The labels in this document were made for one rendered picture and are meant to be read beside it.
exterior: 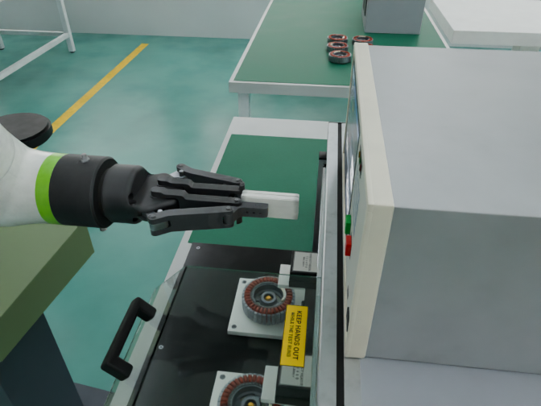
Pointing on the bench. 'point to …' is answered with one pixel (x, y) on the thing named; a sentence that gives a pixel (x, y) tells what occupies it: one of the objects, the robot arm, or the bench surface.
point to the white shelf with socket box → (490, 22)
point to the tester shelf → (334, 258)
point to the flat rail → (321, 222)
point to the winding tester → (445, 208)
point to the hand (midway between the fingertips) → (270, 205)
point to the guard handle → (112, 360)
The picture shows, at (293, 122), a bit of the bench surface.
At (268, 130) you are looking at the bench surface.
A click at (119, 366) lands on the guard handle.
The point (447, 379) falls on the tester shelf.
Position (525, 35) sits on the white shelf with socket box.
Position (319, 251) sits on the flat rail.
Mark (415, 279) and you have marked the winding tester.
